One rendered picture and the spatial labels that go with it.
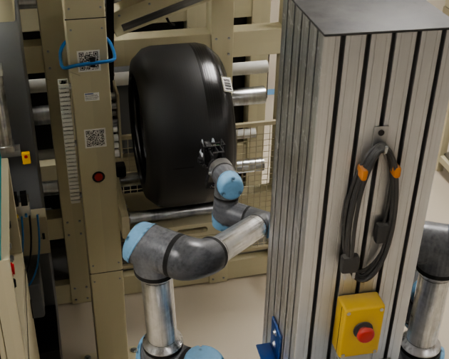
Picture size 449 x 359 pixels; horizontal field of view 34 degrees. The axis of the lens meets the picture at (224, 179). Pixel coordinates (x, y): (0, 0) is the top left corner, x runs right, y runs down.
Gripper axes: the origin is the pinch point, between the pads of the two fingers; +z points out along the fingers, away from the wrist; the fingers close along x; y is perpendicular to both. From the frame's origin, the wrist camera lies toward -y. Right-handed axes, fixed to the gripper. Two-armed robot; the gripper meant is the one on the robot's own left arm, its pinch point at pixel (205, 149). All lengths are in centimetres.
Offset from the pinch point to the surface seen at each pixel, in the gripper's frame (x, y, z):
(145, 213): 19.7, -30.7, 18.5
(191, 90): 2.3, 18.2, 9.0
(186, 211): 4.5, -31.8, 17.8
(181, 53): 2.4, 26.9, 24.1
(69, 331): 54, -117, 72
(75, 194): 44, -23, 25
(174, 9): -2, 35, 58
